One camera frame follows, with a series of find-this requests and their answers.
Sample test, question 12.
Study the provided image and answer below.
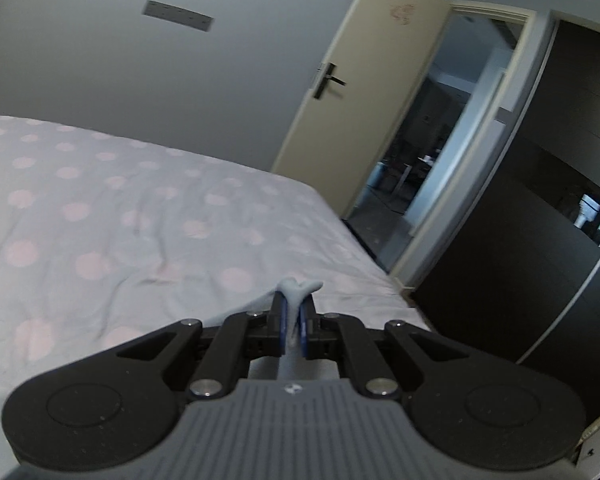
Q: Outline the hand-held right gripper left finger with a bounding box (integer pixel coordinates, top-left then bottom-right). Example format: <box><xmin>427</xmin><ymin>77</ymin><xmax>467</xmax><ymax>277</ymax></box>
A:
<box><xmin>116</xmin><ymin>291</ymin><xmax>287</xmax><ymax>401</ymax></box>

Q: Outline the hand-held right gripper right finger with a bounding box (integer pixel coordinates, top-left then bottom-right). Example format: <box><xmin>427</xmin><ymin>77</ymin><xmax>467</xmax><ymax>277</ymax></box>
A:
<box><xmin>298</xmin><ymin>296</ymin><xmax>471</xmax><ymax>401</ymax></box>

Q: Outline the light blue garment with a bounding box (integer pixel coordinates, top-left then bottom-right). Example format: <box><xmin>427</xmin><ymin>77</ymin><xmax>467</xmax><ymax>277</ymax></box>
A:
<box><xmin>275</xmin><ymin>276</ymin><xmax>325</xmax><ymax>382</ymax></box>

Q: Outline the pink dotted bed sheet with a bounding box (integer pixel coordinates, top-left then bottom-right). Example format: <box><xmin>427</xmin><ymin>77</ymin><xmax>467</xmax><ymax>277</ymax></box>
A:
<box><xmin>0</xmin><ymin>112</ymin><xmax>431</xmax><ymax>461</ymax></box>

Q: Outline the dark glossy wardrobe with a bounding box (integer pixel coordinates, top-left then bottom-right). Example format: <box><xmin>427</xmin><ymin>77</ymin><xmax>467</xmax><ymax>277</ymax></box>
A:
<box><xmin>412</xmin><ymin>19</ymin><xmax>600</xmax><ymax>401</ymax></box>

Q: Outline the cream door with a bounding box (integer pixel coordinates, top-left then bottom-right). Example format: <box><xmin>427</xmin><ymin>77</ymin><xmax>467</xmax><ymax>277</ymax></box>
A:
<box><xmin>271</xmin><ymin>0</ymin><xmax>451</xmax><ymax>221</ymax></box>

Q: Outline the white door frame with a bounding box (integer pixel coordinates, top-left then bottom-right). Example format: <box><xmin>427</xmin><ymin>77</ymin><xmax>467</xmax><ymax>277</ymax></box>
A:
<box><xmin>390</xmin><ymin>2</ymin><xmax>556</xmax><ymax>291</ymax></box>

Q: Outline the dark door handle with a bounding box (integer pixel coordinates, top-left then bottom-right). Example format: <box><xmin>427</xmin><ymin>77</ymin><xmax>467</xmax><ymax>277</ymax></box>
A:
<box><xmin>314</xmin><ymin>62</ymin><xmax>347</xmax><ymax>101</ymax></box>

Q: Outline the grey wall hook rail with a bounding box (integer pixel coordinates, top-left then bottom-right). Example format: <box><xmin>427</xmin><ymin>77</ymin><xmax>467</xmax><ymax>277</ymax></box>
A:
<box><xmin>141</xmin><ymin>0</ymin><xmax>215</xmax><ymax>32</ymax></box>

